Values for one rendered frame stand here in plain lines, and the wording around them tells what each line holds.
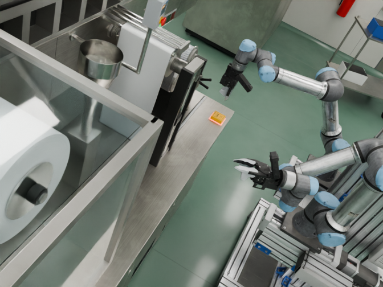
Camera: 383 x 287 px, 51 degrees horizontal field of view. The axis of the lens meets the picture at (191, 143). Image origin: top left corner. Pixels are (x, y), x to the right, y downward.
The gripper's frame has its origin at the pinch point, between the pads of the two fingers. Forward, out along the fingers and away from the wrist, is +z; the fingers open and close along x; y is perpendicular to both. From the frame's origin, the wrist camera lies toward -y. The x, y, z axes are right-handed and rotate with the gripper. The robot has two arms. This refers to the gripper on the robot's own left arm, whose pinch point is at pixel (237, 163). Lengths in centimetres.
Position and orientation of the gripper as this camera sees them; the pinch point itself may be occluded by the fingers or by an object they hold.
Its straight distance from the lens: 158.1
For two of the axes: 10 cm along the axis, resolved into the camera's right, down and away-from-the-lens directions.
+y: -3.1, 7.9, 5.3
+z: -9.5, -2.4, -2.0
